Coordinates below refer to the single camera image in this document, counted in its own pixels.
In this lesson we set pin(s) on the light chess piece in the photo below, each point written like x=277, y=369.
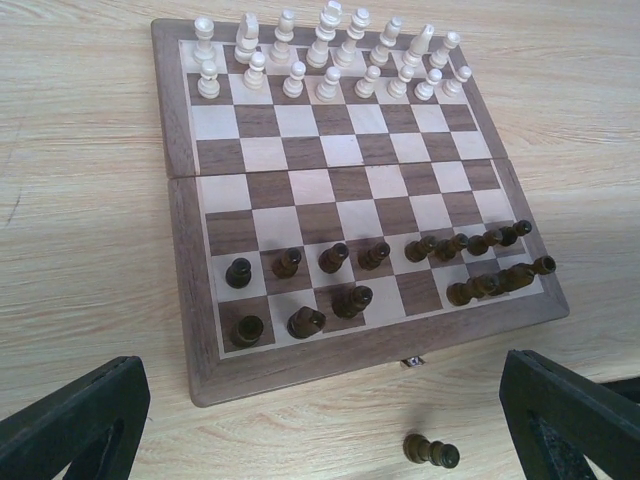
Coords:
x=379, y=55
x=345, y=54
x=329, y=19
x=247, y=38
x=204, y=31
x=284, y=33
x=439, y=58
x=418, y=47

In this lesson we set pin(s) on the metal board clasp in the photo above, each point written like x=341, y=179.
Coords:
x=412, y=362

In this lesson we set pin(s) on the dark pawn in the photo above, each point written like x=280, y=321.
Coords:
x=417, y=251
x=479, y=244
x=446, y=249
x=287, y=264
x=371, y=257
x=239, y=273
x=331, y=259

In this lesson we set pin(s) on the wooden chess board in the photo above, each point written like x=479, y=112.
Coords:
x=253, y=172

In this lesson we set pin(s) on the light pawn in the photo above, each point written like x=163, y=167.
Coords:
x=397, y=87
x=253, y=77
x=454, y=86
x=364, y=88
x=293, y=85
x=208, y=85
x=425, y=89
x=327, y=89

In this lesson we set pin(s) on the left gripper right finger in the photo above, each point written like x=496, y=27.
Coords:
x=561, y=422

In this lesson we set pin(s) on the dark chess piece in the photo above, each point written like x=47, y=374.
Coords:
x=418, y=449
x=522, y=274
x=511, y=233
x=351, y=302
x=305, y=323
x=460, y=294
x=247, y=331
x=500, y=282

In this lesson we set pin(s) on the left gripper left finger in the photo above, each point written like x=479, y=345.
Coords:
x=89, y=429

